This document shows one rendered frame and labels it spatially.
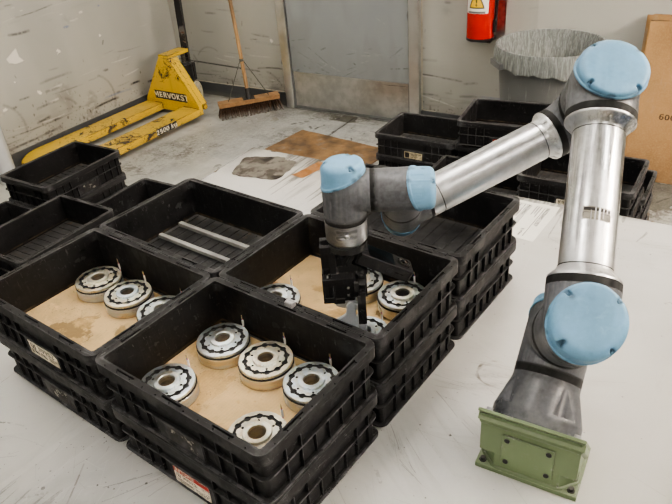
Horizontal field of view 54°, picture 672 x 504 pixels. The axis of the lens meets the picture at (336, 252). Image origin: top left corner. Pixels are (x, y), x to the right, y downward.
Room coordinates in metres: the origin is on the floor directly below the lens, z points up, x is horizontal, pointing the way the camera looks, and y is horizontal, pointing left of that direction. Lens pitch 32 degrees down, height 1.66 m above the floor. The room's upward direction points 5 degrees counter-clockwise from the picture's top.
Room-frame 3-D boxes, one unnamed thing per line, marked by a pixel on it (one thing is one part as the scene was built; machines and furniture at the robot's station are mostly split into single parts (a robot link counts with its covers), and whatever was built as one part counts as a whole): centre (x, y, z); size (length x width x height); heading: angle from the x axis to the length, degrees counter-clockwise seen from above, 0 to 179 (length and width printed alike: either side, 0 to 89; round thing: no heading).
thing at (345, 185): (1.01, -0.03, 1.15); 0.09 x 0.08 x 0.11; 84
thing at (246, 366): (0.92, 0.15, 0.86); 0.10 x 0.10 x 0.01
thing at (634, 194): (2.13, -0.92, 0.37); 0.40 x 0.30 x 0.45; 56
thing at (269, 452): (0.87, 0.19, 0.92); 0.40 x 0.30 x 0.02; 51
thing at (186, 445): (0.87, 0.19, 0.87); 0.40 x 0.30 x 0.11; 51
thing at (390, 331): (1.10, 0.00, 0.92); 0.40 x 0.30 x 0.02; 51
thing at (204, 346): (0.99, 0.23, 0.86); 0.10 x 0.10 x 0.01
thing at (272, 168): (2.13, 0.23, 0.71); 0.22 x 0.19 x 0.01; 56
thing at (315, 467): (0.87, 0.19, 0.76); 0.40 x 0.30 x 0.12; 51
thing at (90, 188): (2.59, 1.12, 0.37); 0.40 x 0.30 x 0.45; 146
